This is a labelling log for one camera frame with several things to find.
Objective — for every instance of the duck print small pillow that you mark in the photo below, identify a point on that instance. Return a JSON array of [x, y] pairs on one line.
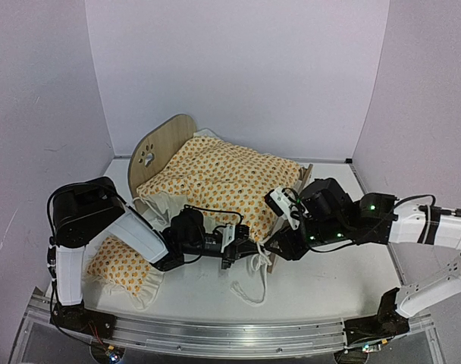
[[119, 268]]

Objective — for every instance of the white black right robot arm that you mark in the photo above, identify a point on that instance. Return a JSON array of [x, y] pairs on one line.
[[323, 219]]

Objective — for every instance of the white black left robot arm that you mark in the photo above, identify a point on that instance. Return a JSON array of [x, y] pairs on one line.
[[96, 232]]

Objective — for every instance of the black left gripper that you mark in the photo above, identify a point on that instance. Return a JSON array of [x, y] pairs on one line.
[[238, 250]]

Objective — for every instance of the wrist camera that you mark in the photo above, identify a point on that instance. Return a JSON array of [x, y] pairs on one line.
[[234, 235], [284, 202]]

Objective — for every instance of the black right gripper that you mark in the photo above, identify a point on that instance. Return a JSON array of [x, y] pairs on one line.
[[291, 250]]

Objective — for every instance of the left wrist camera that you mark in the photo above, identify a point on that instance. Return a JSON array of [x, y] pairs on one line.
[[234, 235]]

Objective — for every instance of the wooden striped pet bed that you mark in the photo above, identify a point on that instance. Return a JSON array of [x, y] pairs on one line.
[[155, 148]]

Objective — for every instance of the duck print mattress cushion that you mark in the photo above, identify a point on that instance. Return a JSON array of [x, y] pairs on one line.
[[228, 182]]

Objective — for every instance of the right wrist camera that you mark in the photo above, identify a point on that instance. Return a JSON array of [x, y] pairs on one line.
[[284, 202]]

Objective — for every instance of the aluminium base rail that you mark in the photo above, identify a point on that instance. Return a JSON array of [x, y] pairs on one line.
[[206, 340]]

